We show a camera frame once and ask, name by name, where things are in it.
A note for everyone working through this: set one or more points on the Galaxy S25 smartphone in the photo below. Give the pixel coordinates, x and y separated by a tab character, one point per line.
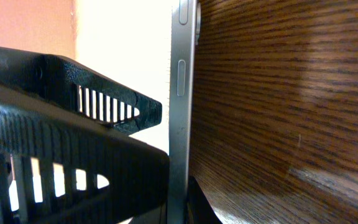
184	23

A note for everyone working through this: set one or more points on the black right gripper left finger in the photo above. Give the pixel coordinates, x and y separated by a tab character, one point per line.
57	79

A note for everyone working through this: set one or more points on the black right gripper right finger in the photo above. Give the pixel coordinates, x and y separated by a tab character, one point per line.
53	172

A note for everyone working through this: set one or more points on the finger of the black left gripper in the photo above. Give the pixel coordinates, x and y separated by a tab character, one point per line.
199	209

